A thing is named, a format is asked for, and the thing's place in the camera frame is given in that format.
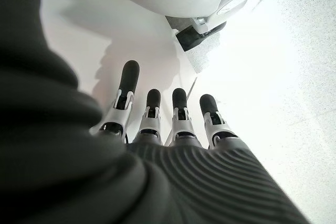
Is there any black robot left foot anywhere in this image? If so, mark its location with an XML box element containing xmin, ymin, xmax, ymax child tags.
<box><xmin>175</xmin><ymin>22</ymin><xmax>227</xmax><ymax>52</ymax></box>

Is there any white kitchen cabinet front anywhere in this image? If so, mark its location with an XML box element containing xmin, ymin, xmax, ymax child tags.
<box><xmin>36</xmin><ymin>0</ymin><xmax>200</xmax><ymax>146</ymax></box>

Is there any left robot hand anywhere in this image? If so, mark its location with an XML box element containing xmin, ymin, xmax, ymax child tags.
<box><xmin>0</xmin><ymin>0</ymin><xmax>310</xmax><ymax>224</ymax></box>

